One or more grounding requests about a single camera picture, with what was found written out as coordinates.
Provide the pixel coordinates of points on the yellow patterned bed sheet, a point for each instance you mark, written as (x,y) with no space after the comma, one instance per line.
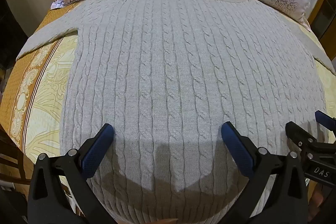
(39,108)

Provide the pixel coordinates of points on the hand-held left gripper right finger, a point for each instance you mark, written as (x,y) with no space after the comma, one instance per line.
(237,150)

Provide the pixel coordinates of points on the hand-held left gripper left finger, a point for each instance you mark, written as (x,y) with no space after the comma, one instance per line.
(97,151)

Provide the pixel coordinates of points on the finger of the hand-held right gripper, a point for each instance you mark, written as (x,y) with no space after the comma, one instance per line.
(324,121)
(299,138)

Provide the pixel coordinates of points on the brown wooden furniture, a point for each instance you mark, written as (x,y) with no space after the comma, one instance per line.
(13,161)

